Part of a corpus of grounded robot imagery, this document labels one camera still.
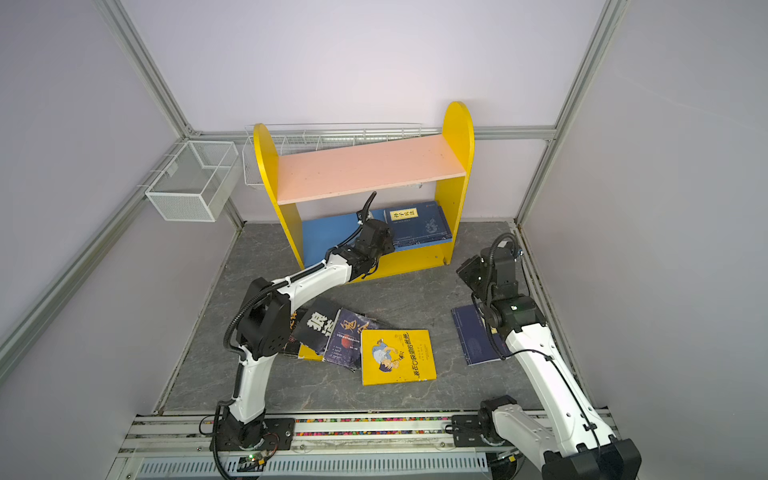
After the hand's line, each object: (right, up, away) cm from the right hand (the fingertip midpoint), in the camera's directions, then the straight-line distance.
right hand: (465, 262), depth 76 cm
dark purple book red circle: (-32, -24, +5) cm, 40 cm away
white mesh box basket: (-83, +25, +20) cm, 89 cm away
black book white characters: (-41, -18, +10) cm, 46 cm away
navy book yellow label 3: (+6, -24, +14) cm, 28 cm away
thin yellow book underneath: (-42, -26, +6) cm, 50 cm away
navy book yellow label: (-11, +12, +21) cm, 26 cm away
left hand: (-20, +7, +18) cm, 27 cm away
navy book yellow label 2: (-11, +12, +21) cm, 27 cm away
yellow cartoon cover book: (-17, -27, +7) cm, 33 cm away
